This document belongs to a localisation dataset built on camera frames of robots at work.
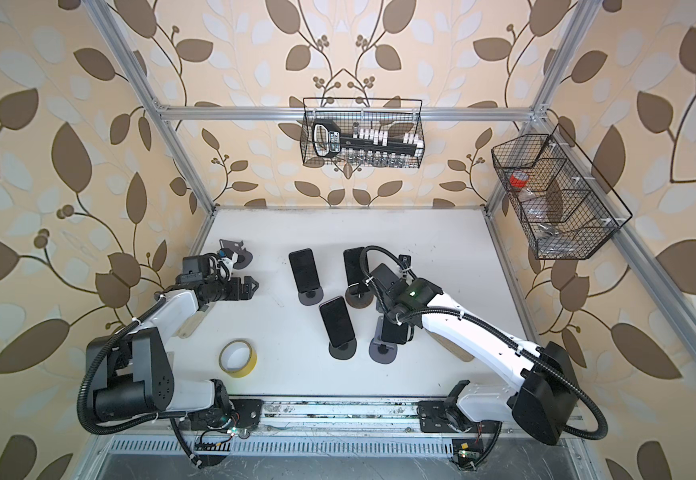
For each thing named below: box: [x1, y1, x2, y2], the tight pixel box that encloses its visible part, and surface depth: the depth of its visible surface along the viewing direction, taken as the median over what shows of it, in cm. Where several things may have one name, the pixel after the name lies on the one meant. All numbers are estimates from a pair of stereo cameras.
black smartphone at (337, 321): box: [319, 295, 355, 348], surface depth 79 cm
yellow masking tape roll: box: [219, 339, 258, 379], surface depth 84 cm
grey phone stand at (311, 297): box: [298, 287, 324, 306], surface depth 98 cm
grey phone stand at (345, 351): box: [328, 338, 357, 360], surface depth 86 cm
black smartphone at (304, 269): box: [288, 248, 321, 293], surface depth 90 cm
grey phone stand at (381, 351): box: [369, 326, 398, 364], surface depth 86 cm
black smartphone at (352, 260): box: [343, 246, 365, 287], surface depth 89 cm
